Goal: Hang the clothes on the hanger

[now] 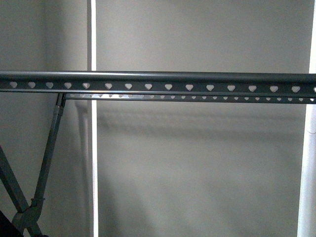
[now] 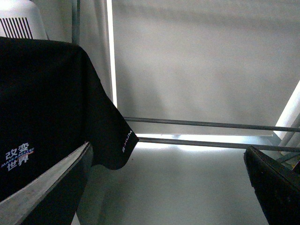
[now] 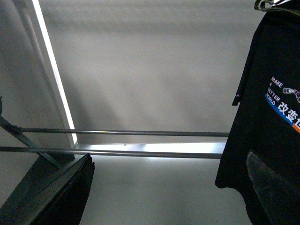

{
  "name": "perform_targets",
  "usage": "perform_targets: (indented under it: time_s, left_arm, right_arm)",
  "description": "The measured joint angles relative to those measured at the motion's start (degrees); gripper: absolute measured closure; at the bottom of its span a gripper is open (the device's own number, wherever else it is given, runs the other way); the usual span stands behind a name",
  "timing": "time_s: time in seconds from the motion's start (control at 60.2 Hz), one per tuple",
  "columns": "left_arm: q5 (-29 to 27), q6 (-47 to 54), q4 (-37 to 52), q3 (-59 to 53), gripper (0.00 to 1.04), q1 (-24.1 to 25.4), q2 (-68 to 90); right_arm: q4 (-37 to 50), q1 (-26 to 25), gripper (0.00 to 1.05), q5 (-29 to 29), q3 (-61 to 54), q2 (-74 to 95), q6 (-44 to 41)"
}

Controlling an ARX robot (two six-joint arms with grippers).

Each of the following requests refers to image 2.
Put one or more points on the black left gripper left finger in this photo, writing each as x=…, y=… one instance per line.
x=53, y=197

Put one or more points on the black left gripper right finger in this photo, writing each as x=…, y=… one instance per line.
x=276, y=187

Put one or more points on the black printed t-shirt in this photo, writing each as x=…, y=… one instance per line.
x=51, y=103

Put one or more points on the white robot body shell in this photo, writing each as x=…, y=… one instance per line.
x=21, y=19

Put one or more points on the grey perforated near rack rail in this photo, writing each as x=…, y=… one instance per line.
x=218, y=144

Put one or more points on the grey perforated rack rail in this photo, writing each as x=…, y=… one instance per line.
x=218, y=144
x=213, y=124

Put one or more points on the grey perforated far rack rail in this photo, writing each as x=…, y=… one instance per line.
x=213, y=124

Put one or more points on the grey rack upright frame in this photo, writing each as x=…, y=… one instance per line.
x=76, y=7

